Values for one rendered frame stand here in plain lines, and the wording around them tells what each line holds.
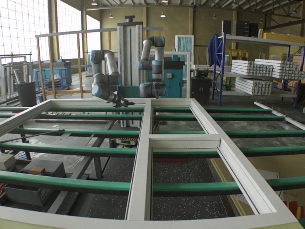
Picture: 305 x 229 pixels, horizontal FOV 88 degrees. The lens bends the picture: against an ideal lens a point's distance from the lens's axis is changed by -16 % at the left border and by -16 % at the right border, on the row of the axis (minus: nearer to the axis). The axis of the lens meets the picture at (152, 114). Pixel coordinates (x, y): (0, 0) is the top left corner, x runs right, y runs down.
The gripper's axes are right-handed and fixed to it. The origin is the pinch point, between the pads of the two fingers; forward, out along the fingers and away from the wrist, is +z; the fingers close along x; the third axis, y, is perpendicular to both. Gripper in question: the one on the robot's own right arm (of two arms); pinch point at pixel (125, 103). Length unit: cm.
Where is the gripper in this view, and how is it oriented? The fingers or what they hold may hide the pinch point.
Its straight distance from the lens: 164.7
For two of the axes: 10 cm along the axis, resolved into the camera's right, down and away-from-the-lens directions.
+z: 6.1, 2.7, 7.5
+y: 7.9, -2.0, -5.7
